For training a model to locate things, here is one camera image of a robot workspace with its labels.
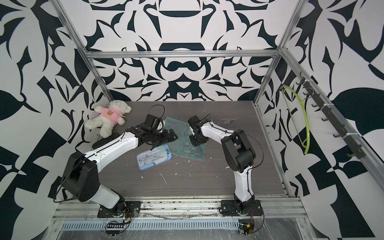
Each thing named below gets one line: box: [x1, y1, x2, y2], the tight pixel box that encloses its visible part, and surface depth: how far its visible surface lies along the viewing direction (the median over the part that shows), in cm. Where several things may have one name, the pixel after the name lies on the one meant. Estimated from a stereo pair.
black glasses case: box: [92, 132, 124, 150], surface depth 96 cm
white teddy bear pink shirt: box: [84, 100, 132, 138], surface depth 104 cm
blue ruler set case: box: [136, 144, 173, 171], surface depth 91 cm
